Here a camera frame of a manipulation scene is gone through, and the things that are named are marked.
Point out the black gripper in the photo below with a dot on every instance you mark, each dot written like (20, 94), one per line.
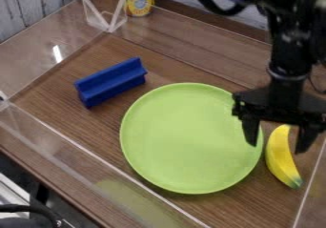
(259, 105)

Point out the yellow toy banana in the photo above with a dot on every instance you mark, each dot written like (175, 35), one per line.
(279, 160)

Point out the green round plate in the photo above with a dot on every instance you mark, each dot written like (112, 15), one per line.
(182, 141)

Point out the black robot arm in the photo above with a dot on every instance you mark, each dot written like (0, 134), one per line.
(297, 26)

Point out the blue plastic block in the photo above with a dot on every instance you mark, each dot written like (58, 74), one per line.
(104, 84)

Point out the clear acrylic enclosure wall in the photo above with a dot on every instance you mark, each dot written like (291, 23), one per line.
(114, 199)

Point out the clear acrylic corner bracket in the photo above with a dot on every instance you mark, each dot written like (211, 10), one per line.
(107, 20)

